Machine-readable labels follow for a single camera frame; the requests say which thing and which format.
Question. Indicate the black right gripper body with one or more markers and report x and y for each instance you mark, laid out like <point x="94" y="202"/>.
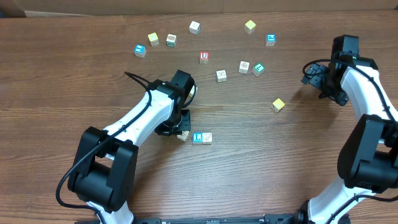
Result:
<point x="331" y="88"/>

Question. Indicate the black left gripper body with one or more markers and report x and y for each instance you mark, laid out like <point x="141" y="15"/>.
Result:
<point x="177" y="124"/>

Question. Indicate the blue T block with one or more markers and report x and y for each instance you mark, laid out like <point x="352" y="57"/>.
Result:
<point x="183" y="136"/>

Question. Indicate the blue L block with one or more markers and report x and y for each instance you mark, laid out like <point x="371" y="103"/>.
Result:
<point x="197" y="138"/>

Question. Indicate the brown engraved wood block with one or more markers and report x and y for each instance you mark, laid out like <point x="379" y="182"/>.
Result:
<point x="207" y="138"/>

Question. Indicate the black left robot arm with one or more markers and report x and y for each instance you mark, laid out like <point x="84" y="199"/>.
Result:
<point x="102" y="174"/>

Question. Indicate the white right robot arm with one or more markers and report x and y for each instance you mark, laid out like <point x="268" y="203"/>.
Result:
<point x="367" y="163"/>

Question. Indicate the plain wood block S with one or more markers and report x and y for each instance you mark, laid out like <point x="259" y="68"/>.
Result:
<point x="192" y="92"/>

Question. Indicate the yellow top block near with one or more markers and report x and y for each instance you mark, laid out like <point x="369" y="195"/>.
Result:
<point x="278" y="105"/>

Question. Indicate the yellow block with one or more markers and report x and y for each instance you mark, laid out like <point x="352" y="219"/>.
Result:
<point x="249" y="27"/>
<point x="278" y="105"/>
<point x="153" y="39"/>

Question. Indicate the plain wood block R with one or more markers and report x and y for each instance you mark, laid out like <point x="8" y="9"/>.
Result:
<point x="221" y="76"/>

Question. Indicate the red U block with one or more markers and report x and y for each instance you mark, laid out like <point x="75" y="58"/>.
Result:
<point x="204" y="57"/>

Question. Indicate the blue P block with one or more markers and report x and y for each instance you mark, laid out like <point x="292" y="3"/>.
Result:
<point x="270" y="40"/>

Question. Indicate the green 7 block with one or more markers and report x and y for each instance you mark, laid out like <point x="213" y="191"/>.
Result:
<point x="258" y="69"/>

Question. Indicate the blue top block left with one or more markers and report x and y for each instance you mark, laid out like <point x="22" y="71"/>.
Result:
<point x="140" y="50"/>

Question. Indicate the wood block red side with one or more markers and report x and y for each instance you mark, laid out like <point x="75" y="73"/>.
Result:
<point x="243" y="67"/>

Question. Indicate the green B block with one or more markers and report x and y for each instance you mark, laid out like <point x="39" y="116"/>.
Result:
<point x="171" y="40"/>

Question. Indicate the yellow top block left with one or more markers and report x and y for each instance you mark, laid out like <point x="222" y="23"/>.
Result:
<point x="153" y="39"/>

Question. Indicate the yellow top block far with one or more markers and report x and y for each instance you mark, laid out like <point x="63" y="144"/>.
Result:
<point x="249" y="27"/>

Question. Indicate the wood block green J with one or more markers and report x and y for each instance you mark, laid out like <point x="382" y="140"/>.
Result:
<point x="194" y="27"/>

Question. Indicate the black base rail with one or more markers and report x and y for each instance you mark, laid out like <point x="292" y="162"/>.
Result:
<point x="265" y="219"/>

